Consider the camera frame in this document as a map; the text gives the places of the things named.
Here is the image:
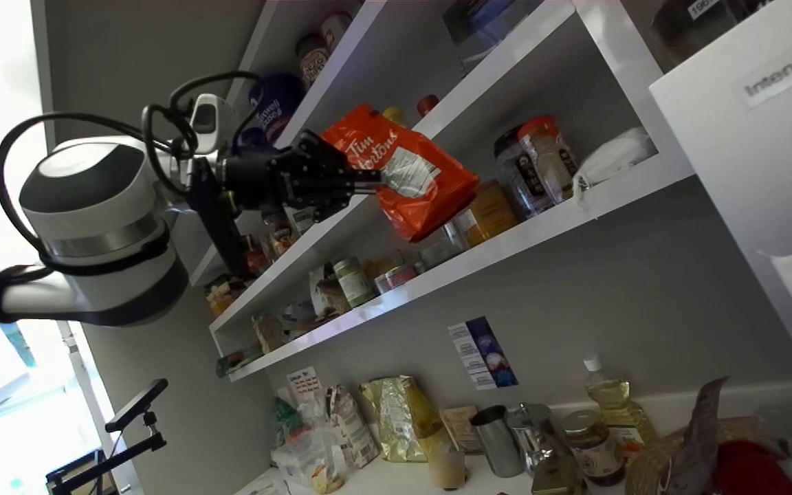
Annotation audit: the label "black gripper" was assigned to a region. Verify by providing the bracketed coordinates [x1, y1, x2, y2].
[223, 135, 381, 220]

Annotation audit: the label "orange snack packet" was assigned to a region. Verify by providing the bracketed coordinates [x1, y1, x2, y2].
[325, 105, 478, 241]

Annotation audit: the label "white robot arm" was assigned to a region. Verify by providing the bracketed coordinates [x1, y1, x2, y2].
[0, 94, 381, 328]

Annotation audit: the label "blue canister top shelf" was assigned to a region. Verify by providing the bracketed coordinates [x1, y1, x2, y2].
[233, 71, 306, 152]

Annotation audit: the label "gold foil packet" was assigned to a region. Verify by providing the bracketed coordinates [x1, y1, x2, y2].
[359, 374, 439, 461]

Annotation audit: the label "yellow tin box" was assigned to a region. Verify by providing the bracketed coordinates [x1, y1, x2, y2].
[464, 182, 517, 245]

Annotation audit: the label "clear jar orange lid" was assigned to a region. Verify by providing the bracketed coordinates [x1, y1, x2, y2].
[517, 115, 577, 203]

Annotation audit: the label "white plastic bag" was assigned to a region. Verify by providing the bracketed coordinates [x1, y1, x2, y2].
[574, 127, 656, 190]

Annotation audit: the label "steel cup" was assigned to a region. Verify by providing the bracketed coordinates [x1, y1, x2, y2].
[471, 405, 526, 478]

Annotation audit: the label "glass jar brown contents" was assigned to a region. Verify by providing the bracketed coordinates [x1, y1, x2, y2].
[563, 410, 623, 487]

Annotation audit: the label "yellow oil bottle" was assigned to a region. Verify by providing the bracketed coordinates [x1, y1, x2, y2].
[583, 355, 659, 464]

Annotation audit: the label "white wall shelf unit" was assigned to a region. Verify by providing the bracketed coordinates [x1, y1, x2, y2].
[172, 0, 792, 384]

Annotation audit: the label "black camera tripod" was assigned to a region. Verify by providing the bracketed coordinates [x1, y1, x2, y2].
[44, 380, 168, 495]

